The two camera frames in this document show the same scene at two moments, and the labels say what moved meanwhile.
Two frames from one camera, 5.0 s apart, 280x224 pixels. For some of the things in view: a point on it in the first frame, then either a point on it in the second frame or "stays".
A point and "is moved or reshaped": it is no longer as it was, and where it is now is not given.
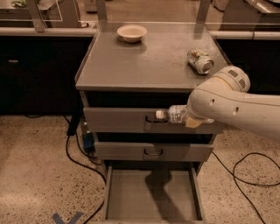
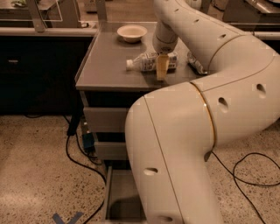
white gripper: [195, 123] → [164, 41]
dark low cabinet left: [38, 73] stays
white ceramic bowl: [131, 33] stays
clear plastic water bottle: [175, 114] is moved or reshaped
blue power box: [88, 141] stays
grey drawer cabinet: [131, 70] stays
